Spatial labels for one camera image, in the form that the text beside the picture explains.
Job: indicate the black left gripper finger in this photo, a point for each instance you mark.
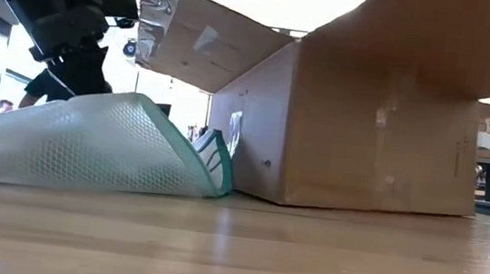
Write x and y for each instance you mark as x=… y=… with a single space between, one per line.
x=42 y=88
x=81 y=69

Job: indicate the brown cardboard box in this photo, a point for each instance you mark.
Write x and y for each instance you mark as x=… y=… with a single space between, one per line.
x=365 y=122

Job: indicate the person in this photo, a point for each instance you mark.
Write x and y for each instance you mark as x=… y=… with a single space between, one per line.
x=3 y=105

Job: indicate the round black wall camera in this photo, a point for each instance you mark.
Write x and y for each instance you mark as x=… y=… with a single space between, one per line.
x=129 y=48

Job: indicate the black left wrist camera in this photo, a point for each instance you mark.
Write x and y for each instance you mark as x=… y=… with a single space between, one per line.
x=120 y=3

